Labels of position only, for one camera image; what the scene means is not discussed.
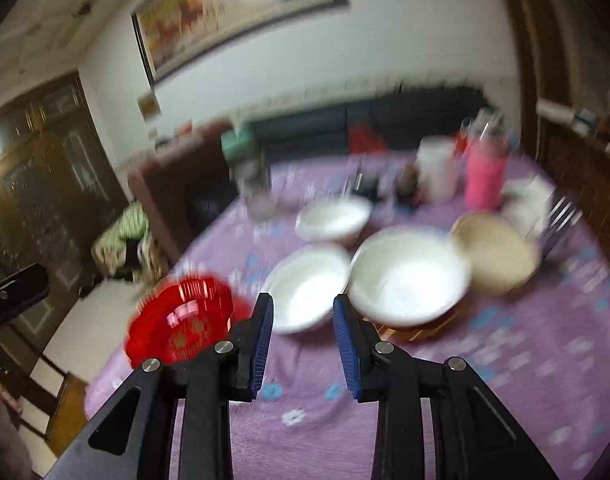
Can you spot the metal forks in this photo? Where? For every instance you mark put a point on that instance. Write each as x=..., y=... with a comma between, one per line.
x=563, y=213

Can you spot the brown armchair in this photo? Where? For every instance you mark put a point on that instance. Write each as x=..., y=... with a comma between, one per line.
x=184, y=187

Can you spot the black leather sofa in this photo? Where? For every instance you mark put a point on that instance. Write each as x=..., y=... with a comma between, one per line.
x=400, y=119

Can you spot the clear bottle green lid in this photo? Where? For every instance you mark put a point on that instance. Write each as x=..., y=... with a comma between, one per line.
x=249, y=172

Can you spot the small white bowl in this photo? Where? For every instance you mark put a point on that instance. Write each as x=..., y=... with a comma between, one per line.
x=336, y=219

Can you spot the pink knitted cup sleeve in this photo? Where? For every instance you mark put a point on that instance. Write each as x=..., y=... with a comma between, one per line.
x=484, y=174

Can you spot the red glass flower bowl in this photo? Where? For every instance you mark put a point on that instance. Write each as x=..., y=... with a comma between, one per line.
x=181, y=317

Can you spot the framed painting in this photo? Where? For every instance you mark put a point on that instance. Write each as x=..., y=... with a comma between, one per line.
x=171, y=33

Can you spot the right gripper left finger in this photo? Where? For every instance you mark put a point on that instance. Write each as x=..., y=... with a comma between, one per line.
x=131, y=436

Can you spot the white plastic jar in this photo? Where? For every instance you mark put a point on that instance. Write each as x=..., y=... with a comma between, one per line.
x=438, y=165

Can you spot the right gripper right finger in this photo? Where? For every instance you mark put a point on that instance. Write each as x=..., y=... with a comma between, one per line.
x=474, y=435

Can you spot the white disposable bowl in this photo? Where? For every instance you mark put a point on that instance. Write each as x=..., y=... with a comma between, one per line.
x=304, y=285

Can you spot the purple floral tablecloth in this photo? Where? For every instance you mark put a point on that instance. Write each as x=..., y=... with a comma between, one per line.
x=545, y=353

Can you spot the green striped cloth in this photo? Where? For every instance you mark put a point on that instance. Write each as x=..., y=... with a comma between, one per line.
x=109, y=250

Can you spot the beige bowl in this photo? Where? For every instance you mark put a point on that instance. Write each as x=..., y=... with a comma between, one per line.
x=501, y=259

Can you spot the red plastic bag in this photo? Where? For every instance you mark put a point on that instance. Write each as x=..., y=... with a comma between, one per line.
x=363, y=140

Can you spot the wooden chair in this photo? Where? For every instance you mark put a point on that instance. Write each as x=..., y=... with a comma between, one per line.
x=65, y=410

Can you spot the large white disposable plate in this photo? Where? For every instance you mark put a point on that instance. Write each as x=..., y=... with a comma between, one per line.
x=407, y=276

